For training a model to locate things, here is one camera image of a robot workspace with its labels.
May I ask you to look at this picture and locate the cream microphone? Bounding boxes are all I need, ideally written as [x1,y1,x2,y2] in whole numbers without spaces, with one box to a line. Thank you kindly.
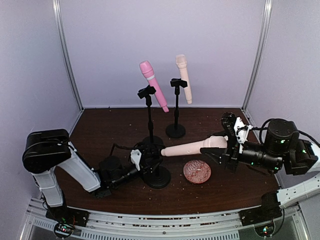
[175,54,193,105]
[160,135,228,157]

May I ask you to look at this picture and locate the black microphone stand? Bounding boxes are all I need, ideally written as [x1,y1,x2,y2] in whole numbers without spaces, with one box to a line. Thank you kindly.
[165,78,188,139]
[142,149,171,189]
[137,85,164,152]

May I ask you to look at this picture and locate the pink microphone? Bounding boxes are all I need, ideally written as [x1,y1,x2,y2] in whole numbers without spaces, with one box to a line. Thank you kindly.
[139,60,169,113]

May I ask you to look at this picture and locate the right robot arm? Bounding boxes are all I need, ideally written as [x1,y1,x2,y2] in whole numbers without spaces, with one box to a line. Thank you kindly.
[200,115,320,176]

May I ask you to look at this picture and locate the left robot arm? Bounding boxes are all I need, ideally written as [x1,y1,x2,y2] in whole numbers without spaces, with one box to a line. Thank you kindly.
[22,129,160,208]

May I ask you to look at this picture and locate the red patterned bowl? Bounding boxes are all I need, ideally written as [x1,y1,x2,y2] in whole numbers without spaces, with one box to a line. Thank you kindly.
[183,160,212,185]

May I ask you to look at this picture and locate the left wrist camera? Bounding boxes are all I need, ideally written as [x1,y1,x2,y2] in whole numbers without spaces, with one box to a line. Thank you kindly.
[130,149,142,172]

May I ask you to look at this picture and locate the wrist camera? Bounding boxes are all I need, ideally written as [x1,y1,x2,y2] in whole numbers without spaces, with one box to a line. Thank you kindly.
[221,112,253,154]
[130,149,142,172]

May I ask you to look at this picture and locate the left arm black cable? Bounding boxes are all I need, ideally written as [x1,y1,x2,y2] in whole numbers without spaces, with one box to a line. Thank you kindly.
[109,142,141,161]

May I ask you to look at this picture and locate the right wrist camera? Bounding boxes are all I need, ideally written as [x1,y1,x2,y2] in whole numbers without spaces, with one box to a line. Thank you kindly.
[221,112,253,154]

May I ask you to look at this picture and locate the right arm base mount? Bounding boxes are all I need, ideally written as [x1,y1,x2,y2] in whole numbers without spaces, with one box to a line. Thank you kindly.
[238,206,285,239]

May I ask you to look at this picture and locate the right aluminium frame post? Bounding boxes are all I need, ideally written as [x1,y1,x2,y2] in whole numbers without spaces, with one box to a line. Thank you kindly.
[242,0,273,112]

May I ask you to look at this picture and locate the aluminium frame post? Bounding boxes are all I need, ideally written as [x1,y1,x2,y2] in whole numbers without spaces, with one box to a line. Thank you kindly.
[242,0,273,112]
[52,0,84,111]

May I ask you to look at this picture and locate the left aluminium frame post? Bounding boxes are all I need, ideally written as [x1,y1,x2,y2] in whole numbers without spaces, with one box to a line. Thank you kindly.
[52,0,84,111]

